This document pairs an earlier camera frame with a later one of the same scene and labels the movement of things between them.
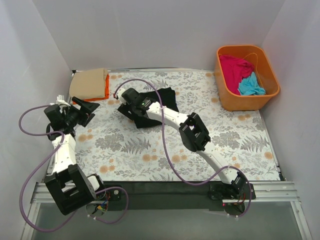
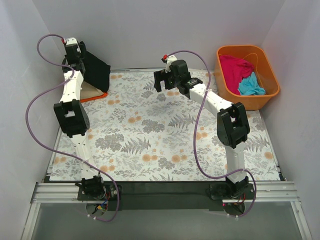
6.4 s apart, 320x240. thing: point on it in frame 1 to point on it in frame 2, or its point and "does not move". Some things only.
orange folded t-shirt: x=107 y=91 does not move
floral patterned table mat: x=114 y=151 does not move
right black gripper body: x=127 y=110 to x=159 y=80
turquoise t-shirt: x=250 y=86 does not move
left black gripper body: x=81 y=113 to x=81 y=47
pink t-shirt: x=234 y=70 does not move
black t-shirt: x=168 y=99 to x=97 y=71
